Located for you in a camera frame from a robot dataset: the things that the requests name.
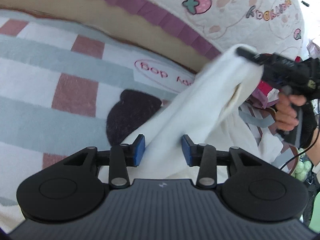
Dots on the cream fleece garment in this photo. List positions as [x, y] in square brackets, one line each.
[195, 105]

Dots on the person's right forearm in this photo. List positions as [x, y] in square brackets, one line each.
[315, 155]

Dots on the person's right hand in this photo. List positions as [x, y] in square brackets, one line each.
[285, 115]

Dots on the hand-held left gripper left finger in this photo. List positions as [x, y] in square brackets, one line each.
[140, 151]

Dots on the green bobble cushion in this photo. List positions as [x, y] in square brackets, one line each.
[303, 167]

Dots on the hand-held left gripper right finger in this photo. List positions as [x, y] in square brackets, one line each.
[186, 151]

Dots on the checkered rug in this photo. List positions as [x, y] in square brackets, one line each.
[50, 80]

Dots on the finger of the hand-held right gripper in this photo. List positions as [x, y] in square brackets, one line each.
[250, 55]

